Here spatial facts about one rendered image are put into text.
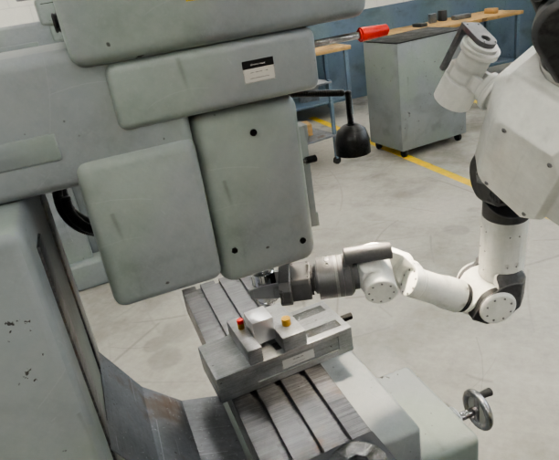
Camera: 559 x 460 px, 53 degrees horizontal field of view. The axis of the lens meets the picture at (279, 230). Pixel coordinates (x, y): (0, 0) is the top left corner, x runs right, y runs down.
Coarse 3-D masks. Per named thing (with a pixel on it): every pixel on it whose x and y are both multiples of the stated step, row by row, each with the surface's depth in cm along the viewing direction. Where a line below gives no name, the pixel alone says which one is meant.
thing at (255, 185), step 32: (288, 96) 95; (192, 128) 91; (224, 128) 91; (256, 128) 93; (288, 128) 95; (224, 160) 93; (256, 160) 95; (288, 160) 97; (224, 192) 95; (256, 192) 97; (288, 192) 99; (224, 224) 97; (256, 224) 99; (288, 224) 101; (224, 256) 100; (256, 256) 101; (288, 256) 104
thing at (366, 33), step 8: (384, 24) 95; (360, 32) 93; (368, 32) 93; (376, 32) 94; (384, 32) 94; (320, 40) 91; (328, 40) 92; (336, 40) 92; (344, 40) 93; (360, 40) 94
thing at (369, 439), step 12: (372, 432) 89; (348, 444) 85; (360, 444) 85; (372, 444) 85; (384, 444) 86; (324, 456) 86; (336, 456) 84; (348, 456) 83; (360, 456) 84; (372, 456) 83; (384, 456) 82
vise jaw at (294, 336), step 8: (280, 304) 142; (272, 312) 139; (280, 312) 138; (288, 312) 138; (280, 320) 135; (296, 320) 134; (280, 328) 132; (288, 328) 132; (296, 328) 131; (280, 336) 129; (288, 336) 129; (296, 336) 129; (304, 336) 130; (280, 344) 131; (288, 344) 129; (296, 344) 130; (304, 344) 131
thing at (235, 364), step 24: (312, 312) 143; (240, 336) 131; (312, 336) 134; (336, 336) 134; (216, 360) 131; (240, 360) 130; (264, 360) 128; (288, 360) 131; (312, 360) 134; (216, 384) 125; (240, 384) 128; (264, 384) 130
